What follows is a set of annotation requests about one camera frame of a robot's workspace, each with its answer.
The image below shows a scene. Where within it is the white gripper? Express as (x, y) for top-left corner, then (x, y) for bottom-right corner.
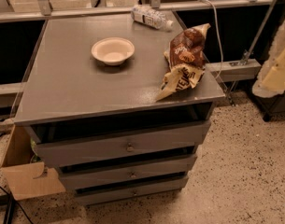
(252, 20), (285, 98)

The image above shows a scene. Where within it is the grey drawer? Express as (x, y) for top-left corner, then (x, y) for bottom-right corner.
(75, 175), (188, 205)
(36, 120), (210, 167)
(59, 154), (196, 189)

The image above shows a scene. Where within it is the grey drawer cabinet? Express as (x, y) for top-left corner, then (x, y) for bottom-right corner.
(15, 14), (223, 195)

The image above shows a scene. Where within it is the grey bottom drawer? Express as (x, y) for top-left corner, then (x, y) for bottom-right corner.
(75, 175), (188, 205)

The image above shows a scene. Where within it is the grey top drawer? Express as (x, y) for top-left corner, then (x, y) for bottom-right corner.
(36, 120), (210, 167)

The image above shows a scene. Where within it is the dark side cabinet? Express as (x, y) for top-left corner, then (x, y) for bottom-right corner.
(246, 80), (285, 122)

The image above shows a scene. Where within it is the brown yellow chip bag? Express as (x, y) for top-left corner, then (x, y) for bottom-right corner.
(156, 23), (210, 101)

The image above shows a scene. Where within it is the clear plastic water bottle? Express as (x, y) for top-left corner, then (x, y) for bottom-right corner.
(131, 5), (173, 31)

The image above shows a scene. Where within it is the white paper bowl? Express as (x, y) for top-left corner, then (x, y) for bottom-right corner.
(91, 37), (135, 66)

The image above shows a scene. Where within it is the cardboard box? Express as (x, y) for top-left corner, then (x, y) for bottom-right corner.
(0, 126), (65, 201)

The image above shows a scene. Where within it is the grey hanging cable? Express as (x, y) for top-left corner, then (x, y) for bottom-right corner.
(197, 0), (225, 80)

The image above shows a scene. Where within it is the black floor cable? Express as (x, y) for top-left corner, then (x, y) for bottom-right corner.
(0, 119), (34, 224)

